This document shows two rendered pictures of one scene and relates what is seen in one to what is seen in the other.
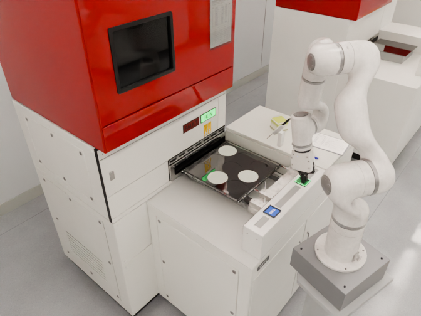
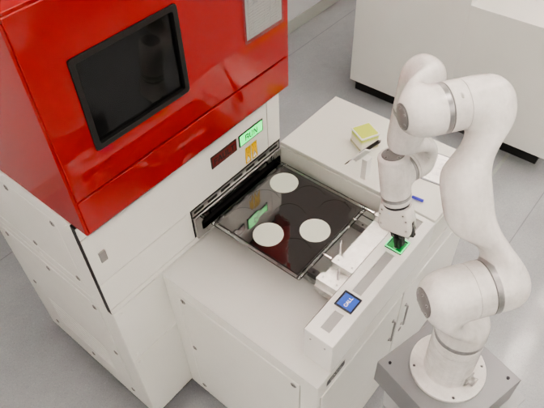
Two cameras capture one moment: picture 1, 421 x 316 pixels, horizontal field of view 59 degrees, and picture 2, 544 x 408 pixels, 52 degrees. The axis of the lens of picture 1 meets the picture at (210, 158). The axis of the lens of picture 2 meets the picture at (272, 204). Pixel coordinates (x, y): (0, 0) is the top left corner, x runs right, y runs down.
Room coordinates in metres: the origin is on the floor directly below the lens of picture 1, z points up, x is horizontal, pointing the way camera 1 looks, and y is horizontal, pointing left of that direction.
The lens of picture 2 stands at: (0.27, -0.08, 2.29)
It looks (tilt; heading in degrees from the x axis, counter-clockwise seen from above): 47 degrees down; 1
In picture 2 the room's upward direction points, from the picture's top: 3 degrees counter-clockwise
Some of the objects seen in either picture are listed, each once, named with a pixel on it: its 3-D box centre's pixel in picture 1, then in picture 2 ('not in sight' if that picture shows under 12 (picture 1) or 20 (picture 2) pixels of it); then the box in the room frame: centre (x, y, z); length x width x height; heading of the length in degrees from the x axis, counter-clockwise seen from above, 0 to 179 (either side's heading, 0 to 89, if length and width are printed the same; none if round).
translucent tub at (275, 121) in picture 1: (279, 124); (364, 138); (1.78, -0.38, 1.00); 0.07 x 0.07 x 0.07; 24
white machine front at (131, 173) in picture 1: (172, 148); (196, 193); (1.52, 0.19, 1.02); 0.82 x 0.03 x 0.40; 140
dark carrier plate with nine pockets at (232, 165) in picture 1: (230, 167); (288, 214); (1.52, -0.11, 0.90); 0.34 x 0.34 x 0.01; 49
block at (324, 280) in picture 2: (259, 205); (329, 283); (1.24, -0.22, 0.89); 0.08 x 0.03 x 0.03; 50
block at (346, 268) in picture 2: (268, 196); (345, 266); (1.31, -0.27, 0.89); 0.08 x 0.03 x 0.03; 50
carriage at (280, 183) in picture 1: (276, 192); (358, 257); (1.36, -0.32, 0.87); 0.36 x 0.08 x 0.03; 140
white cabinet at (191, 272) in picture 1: (251, 235); (324, 299); (1.51, -0.24, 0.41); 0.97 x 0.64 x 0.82; 140
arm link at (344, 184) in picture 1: (346, 194); (456, 308); (0.94, -0.45, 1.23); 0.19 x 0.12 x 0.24; 103
